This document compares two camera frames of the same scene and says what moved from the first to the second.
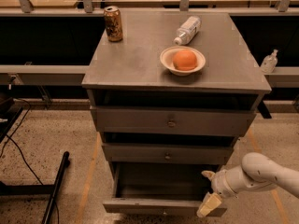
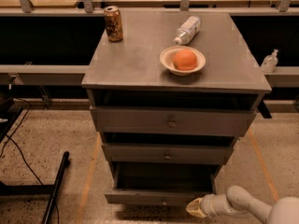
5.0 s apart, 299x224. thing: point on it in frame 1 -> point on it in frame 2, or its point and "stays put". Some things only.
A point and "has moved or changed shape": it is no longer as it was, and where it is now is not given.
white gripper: (219, 182) -> (206, 205)
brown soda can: (114, 23) stays put
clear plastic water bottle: (186, 32) stays put
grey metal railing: (77, 76) stays put
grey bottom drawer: (160, 189) has moved or changed shape
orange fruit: (184, 60) stays put
